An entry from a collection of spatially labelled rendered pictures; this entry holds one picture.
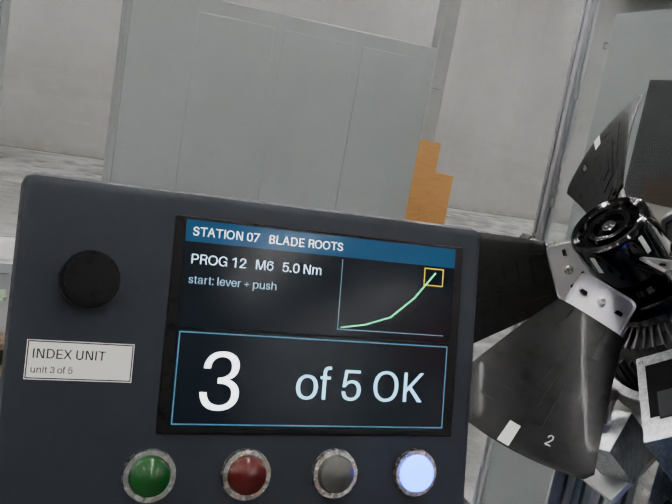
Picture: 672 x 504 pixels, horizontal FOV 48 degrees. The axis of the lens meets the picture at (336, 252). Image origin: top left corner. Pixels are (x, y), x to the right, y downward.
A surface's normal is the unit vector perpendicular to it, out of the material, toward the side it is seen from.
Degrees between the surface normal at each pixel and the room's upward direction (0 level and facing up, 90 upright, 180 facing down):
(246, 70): 90
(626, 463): 77
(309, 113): 90
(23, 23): 90
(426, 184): 90
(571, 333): 52
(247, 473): 71
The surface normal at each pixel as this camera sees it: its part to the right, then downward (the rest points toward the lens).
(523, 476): -0.92, -0.10
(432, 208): 0.34, 0.22
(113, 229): 0.38, -0.04
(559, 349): -0.07, -0.51
